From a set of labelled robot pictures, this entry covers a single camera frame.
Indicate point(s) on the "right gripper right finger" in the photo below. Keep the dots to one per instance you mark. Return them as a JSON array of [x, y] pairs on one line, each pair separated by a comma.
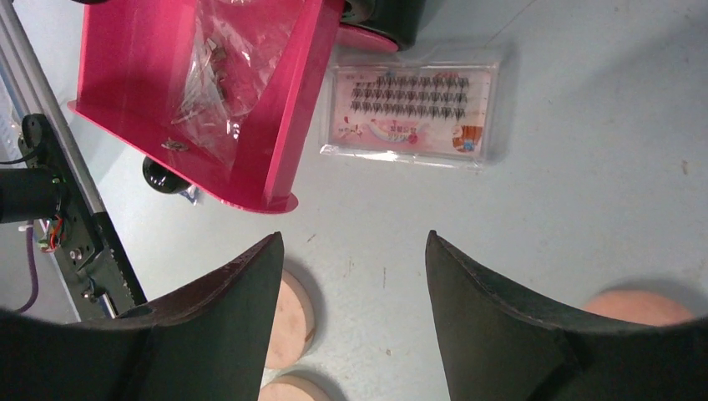
[[500, 340]]

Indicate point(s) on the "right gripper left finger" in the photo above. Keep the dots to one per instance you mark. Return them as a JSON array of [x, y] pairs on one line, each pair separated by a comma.
[[207, 340]]

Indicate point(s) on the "large beige sponge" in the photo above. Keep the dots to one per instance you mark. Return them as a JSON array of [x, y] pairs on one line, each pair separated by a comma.
[[294, 325]]

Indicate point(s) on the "orange round sponge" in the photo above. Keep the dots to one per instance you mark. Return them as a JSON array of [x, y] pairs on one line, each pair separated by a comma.
[[638, 306]]

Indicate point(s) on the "false eyelash case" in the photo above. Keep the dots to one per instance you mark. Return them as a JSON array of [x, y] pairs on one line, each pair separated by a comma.
[[437, 114]]

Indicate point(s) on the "clear bag of clips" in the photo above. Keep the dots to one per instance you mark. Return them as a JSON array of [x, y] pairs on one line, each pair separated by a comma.
[[235, 49]]

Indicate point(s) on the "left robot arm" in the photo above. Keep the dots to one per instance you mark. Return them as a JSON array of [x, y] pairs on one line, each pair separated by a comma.
[[29, 194]]

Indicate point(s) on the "beige round sponge lower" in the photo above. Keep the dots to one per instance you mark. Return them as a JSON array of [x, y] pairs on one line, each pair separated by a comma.
[[292, 388]]

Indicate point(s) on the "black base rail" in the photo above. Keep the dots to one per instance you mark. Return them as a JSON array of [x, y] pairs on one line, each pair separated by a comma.
[[81, 238]]

